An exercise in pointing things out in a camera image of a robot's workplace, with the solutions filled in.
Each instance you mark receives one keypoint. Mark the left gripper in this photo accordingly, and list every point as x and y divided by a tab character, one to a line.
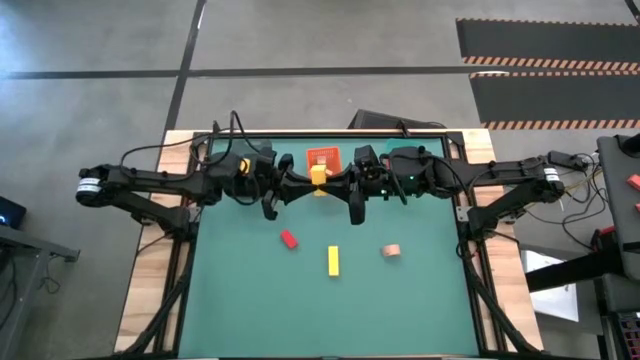
265	180

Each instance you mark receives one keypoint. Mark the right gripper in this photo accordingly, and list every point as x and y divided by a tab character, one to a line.
370	177

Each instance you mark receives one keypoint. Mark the yellow arch block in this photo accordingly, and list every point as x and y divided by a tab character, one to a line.
318	174

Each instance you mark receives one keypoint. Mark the small natural wood block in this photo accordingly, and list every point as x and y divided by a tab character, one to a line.
321	160

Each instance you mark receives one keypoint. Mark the small red block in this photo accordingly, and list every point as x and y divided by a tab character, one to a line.
289	239

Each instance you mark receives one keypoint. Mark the long yellow block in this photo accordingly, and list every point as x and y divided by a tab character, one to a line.
333	261

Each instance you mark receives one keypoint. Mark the natural wood arch block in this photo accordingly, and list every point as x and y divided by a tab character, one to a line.
391	250

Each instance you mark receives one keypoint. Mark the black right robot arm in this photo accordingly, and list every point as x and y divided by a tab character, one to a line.
500	172

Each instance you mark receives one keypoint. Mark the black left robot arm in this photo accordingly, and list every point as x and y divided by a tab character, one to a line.
150	180

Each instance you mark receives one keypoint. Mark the orange plastic basket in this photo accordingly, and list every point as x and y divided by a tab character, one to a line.
332	157

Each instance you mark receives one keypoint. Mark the black case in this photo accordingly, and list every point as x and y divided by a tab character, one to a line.
375	120

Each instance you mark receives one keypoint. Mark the black power strip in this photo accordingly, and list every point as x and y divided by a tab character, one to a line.
570	161

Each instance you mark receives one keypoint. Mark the black hazard-striped floor mat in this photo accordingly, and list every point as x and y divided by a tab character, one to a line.
550	40
560	100

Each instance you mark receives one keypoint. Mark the black beam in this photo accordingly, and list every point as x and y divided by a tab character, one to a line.
570	272

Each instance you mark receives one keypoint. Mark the white paper sheet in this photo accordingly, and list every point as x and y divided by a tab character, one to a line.
555	305

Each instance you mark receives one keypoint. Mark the grey station table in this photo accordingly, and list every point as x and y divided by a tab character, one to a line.
620	200

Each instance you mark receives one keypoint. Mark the dark side table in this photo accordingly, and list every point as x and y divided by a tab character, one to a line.
20	240

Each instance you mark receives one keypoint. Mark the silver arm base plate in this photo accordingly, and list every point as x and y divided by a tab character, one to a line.
462	214

